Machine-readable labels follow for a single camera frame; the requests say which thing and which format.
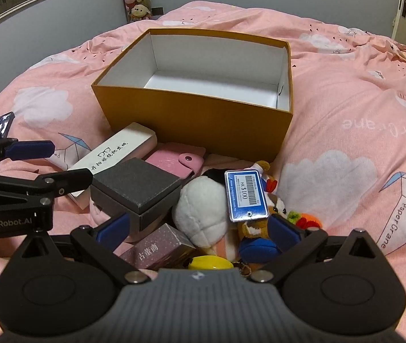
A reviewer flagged grey gift box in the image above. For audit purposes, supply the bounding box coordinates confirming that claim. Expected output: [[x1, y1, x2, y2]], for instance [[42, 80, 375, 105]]
[[91, 158, 183, 234]]

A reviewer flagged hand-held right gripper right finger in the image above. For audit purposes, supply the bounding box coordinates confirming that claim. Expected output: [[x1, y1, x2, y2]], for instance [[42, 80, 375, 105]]
[[249, 214, 391, 286]]

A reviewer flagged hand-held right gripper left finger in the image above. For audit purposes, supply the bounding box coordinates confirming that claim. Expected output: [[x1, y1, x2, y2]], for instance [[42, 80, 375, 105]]
[[10, 212, 154, 286]]

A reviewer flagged yellow plastic item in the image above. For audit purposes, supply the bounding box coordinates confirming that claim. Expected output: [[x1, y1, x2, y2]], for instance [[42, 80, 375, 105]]
[[188, 255, 234, 271]]

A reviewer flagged orange cardboard box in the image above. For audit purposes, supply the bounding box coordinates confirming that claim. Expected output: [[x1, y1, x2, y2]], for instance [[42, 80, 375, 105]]
[[91, 27, 294, 161]]

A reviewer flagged metal keychain clasp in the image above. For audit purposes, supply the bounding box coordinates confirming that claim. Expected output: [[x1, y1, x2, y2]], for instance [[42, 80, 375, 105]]
[[232, 262, 254, 276]]

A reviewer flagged white glasses case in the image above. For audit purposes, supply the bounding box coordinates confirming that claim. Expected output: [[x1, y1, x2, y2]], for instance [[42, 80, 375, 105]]
[[65, 122, 158, 201]]

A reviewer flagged blue price tag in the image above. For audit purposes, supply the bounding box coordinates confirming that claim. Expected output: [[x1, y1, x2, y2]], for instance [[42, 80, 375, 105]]
[[224, 169, 270, 221]]

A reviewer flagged pink card holder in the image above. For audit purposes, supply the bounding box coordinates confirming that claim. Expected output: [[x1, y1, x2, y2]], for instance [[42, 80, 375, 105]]
[[142, 142, 206, 186]]

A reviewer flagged white round plush toy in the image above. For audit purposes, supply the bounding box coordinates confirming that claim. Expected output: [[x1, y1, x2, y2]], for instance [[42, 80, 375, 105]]
[[172, 169, 239, 249]]

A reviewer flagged pink fabric pouch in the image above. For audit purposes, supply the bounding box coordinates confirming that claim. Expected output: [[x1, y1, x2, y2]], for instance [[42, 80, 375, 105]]
[[89, 200, 143, 245]]

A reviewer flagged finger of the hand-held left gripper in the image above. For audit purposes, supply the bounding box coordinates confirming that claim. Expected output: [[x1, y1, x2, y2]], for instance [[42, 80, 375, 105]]
[[0, 134, 56, 172], [0, 168, 94, 201]]

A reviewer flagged orange green knitted toy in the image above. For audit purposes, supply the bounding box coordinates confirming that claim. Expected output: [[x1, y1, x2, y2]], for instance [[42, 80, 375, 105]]
[[287, 211, 323, 230]]

